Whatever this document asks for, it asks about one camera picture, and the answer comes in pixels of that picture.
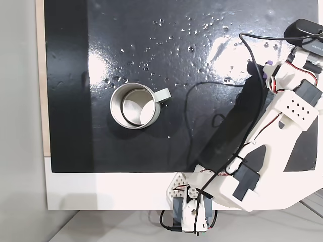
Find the black webcam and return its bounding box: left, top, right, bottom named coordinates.
left=284, top=18, right=323, bottom=55

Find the steel mug with pale handle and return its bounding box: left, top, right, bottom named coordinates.
left=110, top=82, right=172, bottom=130

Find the glossy black table mat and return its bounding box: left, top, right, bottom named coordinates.
left=44, top=0, right=318, bottom=174

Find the black webcam cable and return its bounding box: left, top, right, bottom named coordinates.
left=198, top=32, right=287, bottom=200

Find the beige wooden board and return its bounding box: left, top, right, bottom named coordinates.
left=35, top=0, right=51, bottom=158

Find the black power cable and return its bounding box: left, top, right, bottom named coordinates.
left=159, top=209, right=219, bottom=233

